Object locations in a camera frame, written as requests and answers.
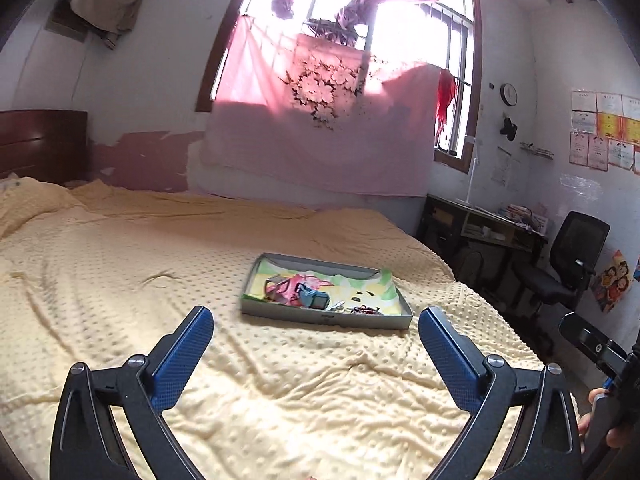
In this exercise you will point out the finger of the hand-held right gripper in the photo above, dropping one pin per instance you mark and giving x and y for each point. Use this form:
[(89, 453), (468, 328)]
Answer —
[(590, 340)]

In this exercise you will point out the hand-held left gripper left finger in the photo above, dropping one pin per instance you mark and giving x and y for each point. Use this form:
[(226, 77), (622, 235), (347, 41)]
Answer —
[(182, 360)]

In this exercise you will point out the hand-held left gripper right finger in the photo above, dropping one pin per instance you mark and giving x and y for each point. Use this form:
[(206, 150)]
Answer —
[(450, 360)]

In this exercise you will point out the grey cardboard box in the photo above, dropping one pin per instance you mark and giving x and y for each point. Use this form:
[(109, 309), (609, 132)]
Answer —
[(325, 317)]

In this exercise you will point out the light blue smartwatch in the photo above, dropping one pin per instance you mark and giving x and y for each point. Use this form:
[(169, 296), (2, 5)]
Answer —
[(312, 297)]

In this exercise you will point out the person's right hand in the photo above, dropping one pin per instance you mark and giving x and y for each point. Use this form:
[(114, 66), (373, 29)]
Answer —
[(620, 437)]

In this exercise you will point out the black office chair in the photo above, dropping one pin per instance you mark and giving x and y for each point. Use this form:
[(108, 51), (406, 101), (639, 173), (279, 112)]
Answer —
[(580, 245)]

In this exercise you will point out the dark wooden desk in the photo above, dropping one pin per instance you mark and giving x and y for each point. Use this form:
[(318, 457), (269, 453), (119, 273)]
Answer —
[(440, 230)]

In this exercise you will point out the pile of books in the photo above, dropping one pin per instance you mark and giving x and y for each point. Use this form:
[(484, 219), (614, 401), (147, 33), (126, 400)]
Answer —
[(525, 215)]

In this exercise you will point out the red hanging decoration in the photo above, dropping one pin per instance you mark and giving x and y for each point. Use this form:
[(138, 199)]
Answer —
[(445, 105)]

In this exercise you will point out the dark wooden headboard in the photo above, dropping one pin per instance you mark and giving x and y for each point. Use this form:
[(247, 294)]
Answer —
[(40, 145)]

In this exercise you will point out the wooden framed window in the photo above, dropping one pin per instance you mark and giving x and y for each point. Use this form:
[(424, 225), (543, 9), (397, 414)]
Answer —
[(460, 60)]

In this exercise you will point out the floral lace cloth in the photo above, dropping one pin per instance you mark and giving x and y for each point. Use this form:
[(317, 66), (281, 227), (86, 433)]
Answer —
[(325, 80)]

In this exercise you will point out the beige hanging cloth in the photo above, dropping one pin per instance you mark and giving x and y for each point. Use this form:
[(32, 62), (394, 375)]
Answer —
[(105, 0)]

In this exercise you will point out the cartoon wall poster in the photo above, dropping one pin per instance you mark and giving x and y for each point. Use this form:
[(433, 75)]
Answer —
[(611, 282)]

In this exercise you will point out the white wall paper sheet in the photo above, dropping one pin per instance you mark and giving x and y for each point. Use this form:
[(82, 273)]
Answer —
[(501, 167)]

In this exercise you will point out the group of wall certificates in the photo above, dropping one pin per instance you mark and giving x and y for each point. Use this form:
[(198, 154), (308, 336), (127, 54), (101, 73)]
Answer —
[(605, 130)]

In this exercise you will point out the pink wall cloth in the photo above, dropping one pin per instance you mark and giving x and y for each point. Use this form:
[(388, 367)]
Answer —
[(250, 150)]

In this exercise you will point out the black wall ornament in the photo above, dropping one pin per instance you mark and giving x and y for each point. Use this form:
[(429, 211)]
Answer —
[(509, 129)]

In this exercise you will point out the round wall clock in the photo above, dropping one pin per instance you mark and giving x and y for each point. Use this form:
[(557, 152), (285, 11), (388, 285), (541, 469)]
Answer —
[(509, 94)]

